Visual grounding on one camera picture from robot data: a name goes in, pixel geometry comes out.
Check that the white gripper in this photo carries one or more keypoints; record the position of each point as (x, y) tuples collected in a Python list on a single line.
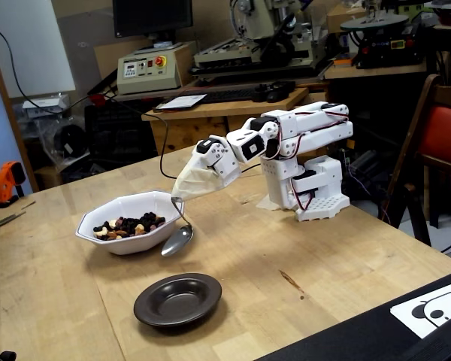
[(215, 158)]

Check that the silver metal spoon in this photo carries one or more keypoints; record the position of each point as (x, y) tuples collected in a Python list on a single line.
[(176, 240)]

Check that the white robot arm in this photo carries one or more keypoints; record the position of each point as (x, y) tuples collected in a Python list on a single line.
[(323, 131)]

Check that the white octagonal bowl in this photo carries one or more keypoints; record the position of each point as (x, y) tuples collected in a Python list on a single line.
[(128, 244)]

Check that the brown round plate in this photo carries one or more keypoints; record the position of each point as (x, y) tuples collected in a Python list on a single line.
[(176, 301)]

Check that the wooden workbench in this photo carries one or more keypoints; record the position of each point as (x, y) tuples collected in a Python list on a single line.
[(195, 131)]

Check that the white paper sheet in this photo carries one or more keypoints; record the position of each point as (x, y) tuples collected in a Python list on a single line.
[(182, 101)]

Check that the black keyboard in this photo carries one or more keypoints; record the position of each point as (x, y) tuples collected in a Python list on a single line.
[(229, 96)]

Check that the mixed nuts and dried fruit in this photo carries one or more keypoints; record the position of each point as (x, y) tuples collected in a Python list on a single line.
[(129, 225)]

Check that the beige control box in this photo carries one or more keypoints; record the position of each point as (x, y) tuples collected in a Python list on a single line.
[(150, 80)]

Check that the small red object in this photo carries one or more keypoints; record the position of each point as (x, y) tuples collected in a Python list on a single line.
[(97, 99)]

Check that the clear plastic bag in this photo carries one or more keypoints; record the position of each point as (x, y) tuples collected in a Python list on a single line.
[(67, 143)]

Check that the beige milling machine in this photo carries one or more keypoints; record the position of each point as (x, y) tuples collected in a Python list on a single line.
[(255, 22)]

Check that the black computer monitor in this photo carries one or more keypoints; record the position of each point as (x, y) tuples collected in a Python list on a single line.
[(152, 17)]

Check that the white flat box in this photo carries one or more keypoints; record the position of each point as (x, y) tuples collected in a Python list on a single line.
[(45, 103)]

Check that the orange black handheld tool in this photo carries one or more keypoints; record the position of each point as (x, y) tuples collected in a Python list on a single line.
[(5, 180)]

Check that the wooden shelf board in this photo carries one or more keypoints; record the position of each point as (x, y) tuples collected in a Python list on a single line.
[(376, 72)]

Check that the plain cardboard box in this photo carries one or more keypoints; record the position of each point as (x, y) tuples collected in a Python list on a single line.
[(342, 19)]

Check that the white board panel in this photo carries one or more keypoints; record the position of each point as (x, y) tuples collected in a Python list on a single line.
[(30, 45)]

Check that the black scroll saw machine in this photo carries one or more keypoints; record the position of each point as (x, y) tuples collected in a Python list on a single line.
[(383, 49)]

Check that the wooden chair red cushion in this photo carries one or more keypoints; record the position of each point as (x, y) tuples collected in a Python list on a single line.
[(443, 135)]

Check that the white panda sticker sheet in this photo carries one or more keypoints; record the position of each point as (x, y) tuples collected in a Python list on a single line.
[(428, 312)]

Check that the black rounded knob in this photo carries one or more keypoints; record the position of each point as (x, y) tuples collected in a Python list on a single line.
[(5, 356)]

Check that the wooden easel post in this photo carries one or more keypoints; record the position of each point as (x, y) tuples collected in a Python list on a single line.
[(11, 124)]

